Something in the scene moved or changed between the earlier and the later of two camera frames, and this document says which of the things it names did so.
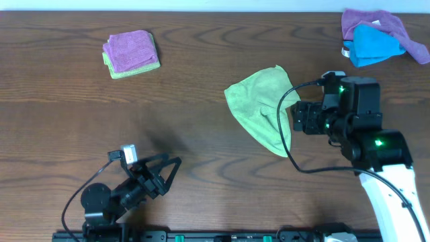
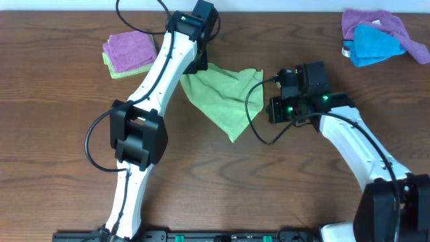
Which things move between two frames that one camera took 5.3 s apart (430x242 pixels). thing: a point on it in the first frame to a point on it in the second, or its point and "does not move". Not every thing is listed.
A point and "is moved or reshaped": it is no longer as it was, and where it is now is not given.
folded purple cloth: x=130 y=50 does not move
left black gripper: x=152 y=181 to x=200 y=62
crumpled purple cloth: x=388 y=22 does not move
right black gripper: x=303 y=117 to x=273 y=110
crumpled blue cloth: x=371 y=44 does not move
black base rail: x=218 y=236 does not move
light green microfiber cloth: x=254 y=102 is moved or reshaped
